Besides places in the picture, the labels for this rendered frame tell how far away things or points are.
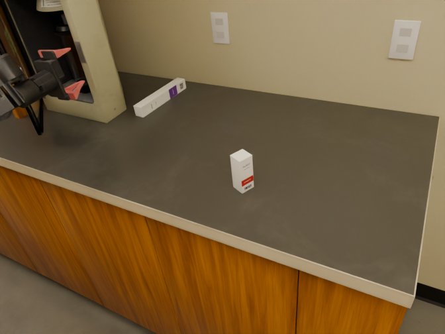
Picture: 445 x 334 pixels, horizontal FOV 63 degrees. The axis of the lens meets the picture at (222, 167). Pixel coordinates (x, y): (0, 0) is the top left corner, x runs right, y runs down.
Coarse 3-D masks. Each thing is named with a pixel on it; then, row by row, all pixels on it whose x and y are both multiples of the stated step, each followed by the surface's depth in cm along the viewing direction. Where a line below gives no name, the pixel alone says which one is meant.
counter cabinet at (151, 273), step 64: (0, 192) 147; (64, 192) 119; (64, 256) 155; (128, 256) 124; (192, 256) 104; (256, 256) 89; (192, 320) 130; (256, 320) 108; (320, 320) 92; (384, 320) 80
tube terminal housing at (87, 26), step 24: (72, 0) 109; (96, 0) 120; (72, 24) 112; (96, 24) 118; (96, 48) 121; (96, 72) 123; (48, 96) 140; (96, 96) 126; (120, 96) 135; (96, 120) 134
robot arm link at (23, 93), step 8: (16, 80) 90; (24, 80) 92; (8, 88) 90; (16, 88) 89; (24, 88) 90; (32, 88) 92; (40, 88) 94; (16, 96) 90; (24, 96) 90; (32, 96) 92; (40, 96) 94; (16, 104) 93; (24, 104) 91
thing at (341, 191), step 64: (0, 128) 137; (64, 128) 133; (128, 128) 128; (192, 128) 124; (256, 128) 120; (320, 128) 116; (384, 128) 113; (128, 192) 100; (192, 192) 97; (256, 192) 95; (320, 192) 93; (384, 192) 90; (320, 256) 77; (384, 256) 76
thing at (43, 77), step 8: (40, 64) 96; (48, 64) 94; (40, 72) 95; (48, 72) 96; (32, 80) 94; (40, 80) 94; (48, 80) 95; (56, 80) 97; (48, 88) 95; (56, 88) 98; (56, 96) 101; (64, 96) 99
